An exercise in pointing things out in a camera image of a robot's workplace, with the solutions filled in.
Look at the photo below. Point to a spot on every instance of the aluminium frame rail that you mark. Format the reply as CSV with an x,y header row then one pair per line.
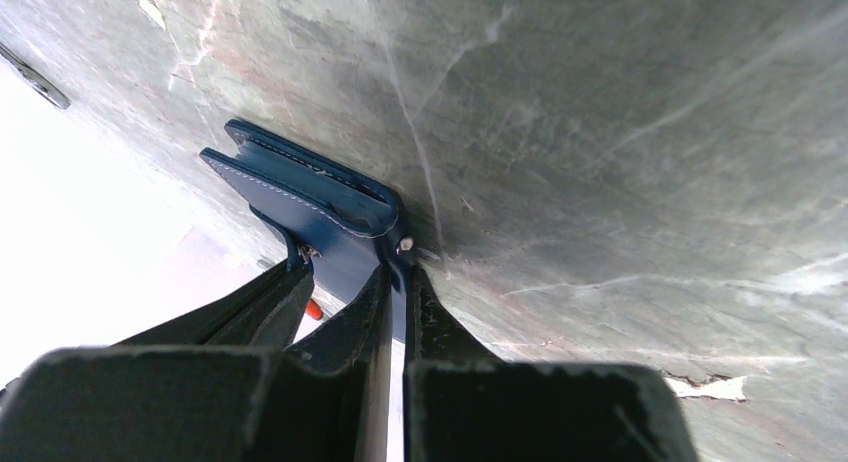
x,y
41,85

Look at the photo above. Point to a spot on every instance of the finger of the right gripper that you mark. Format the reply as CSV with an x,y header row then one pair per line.
x,y
267,311

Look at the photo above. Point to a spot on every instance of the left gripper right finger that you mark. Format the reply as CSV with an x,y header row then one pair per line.
x,y
464,403

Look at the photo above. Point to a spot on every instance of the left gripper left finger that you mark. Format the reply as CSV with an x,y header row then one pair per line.
x,y
322,398

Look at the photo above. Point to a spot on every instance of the blue leather card holder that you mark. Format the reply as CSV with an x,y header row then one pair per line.
x,y
345,222

